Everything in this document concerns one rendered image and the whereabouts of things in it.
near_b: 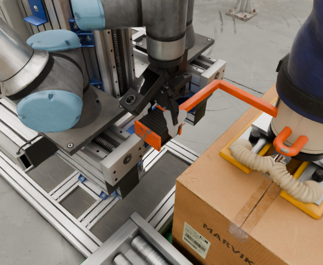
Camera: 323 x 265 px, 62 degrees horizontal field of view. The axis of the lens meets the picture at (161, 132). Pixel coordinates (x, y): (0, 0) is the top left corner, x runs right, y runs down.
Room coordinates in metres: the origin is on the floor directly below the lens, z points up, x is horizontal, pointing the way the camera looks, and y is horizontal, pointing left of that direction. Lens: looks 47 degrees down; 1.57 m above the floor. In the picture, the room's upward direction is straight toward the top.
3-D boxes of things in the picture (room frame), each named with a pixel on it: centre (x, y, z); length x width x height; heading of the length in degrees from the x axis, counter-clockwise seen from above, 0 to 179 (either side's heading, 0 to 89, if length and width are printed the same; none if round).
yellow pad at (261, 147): (0.57, -0.32, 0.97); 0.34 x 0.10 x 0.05; 136
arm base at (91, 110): (0.57, 0.25, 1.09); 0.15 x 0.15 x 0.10
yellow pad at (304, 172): (0.44, -0.46, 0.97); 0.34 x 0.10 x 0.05; 136
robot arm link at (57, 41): (0.57, 0.25, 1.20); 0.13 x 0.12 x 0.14; 9
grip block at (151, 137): (0.47, 0.01, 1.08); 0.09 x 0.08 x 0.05; 46
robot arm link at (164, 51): (0.48, -0.01, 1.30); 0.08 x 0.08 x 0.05
